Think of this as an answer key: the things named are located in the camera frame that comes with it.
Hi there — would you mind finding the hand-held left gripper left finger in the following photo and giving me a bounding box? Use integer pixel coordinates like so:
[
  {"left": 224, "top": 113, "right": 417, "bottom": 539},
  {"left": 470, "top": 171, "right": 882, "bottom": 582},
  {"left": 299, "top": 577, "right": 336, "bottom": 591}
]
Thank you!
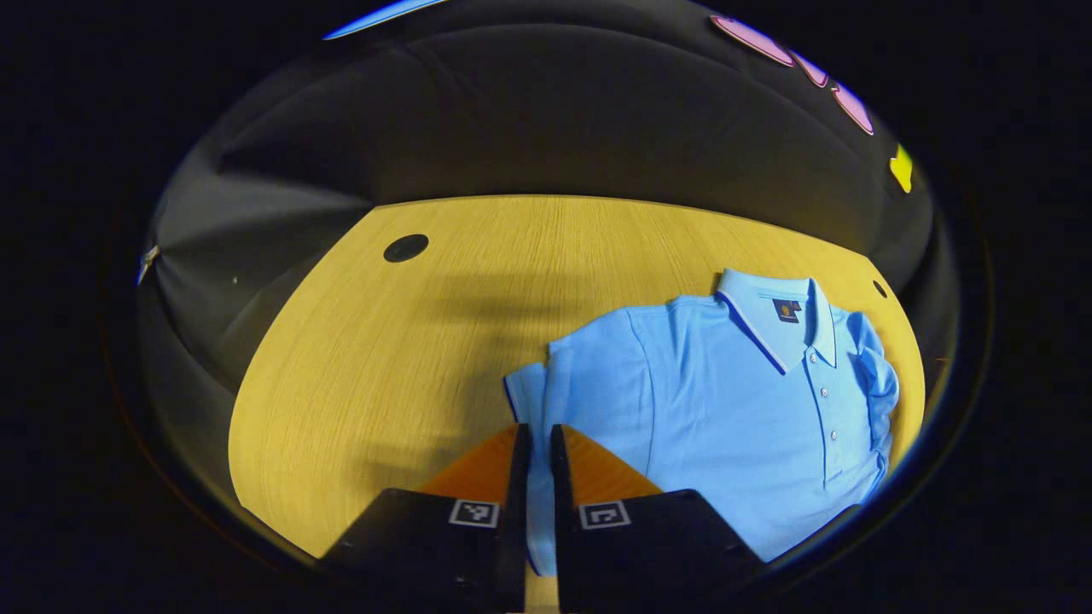
[{"left": 320, "top": 423, "right": 535, "bottom": 614}]

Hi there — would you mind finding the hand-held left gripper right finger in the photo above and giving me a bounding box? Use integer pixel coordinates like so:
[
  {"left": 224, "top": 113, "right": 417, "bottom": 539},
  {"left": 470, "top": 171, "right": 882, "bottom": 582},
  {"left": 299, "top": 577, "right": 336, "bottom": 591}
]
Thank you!
[{"left": 549, "top": 423, "right": 767, "bottom": 614}]

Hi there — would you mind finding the light blue T-shirt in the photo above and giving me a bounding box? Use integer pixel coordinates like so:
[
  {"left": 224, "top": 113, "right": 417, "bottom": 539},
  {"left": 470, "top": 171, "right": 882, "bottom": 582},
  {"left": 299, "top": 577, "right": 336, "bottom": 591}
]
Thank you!
[{"left": 503, "top": 268, "right": 901, "bottom": 576}]

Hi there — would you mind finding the black backdrop cloth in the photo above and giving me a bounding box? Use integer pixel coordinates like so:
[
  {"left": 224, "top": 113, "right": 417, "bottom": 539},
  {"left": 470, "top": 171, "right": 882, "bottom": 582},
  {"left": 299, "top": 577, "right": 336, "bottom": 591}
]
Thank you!
[{"left": 136, "top": 0, "right": 948, "bottom": 410}]

